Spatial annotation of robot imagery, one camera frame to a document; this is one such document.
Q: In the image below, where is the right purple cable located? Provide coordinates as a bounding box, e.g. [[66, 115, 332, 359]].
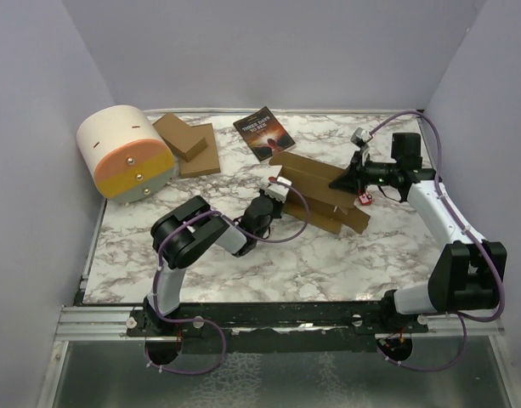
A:
[[368, 109, 507, 371]]

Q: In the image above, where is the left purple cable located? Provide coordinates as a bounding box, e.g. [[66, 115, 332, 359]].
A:
[[143, 176, 310, 376]]

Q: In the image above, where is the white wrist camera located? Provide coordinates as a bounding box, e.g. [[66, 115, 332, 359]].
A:
[[264, 176, 292, 203], [351, 127, 372, 149]]

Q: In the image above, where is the folded brown cardboard box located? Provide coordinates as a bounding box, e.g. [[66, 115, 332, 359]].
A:
[[153, 113, 207, 162]]

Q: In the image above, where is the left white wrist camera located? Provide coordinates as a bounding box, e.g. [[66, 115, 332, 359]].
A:
[[264, 176, 292, 203]]

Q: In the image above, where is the cream orange cylindrical drawer unit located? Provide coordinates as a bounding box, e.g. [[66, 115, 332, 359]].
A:
[[76, 105, 174, 204]]

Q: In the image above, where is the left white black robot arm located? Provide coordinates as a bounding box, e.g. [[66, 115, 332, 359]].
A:
[[144, 190, 283, 336]]

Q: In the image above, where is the red toy ambulance car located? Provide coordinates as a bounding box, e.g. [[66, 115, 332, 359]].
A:
[[358, 192, 373, 206]]

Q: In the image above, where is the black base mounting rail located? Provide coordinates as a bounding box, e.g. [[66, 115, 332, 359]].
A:
[[127, 301, 428, 354]]

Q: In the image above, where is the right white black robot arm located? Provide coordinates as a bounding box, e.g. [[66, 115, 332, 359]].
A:
[[329, 128, 507, 332]]

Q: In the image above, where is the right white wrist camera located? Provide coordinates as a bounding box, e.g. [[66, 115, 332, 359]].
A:
[[351, 127, 372, 149]]

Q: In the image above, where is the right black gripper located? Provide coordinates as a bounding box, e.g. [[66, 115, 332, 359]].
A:
[[329, 150, 399, 196]]

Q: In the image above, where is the purple cable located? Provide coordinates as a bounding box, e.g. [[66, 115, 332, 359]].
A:
[[368, 109, 507, 371], [143, 176, 310, 376]]

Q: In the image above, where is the flat brown cardboard box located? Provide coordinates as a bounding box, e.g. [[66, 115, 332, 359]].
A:
[[178, 123, 221, 179]]

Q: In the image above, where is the dark paperback book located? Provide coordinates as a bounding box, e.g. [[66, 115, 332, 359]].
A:
[[233, 106, 296, 162]]

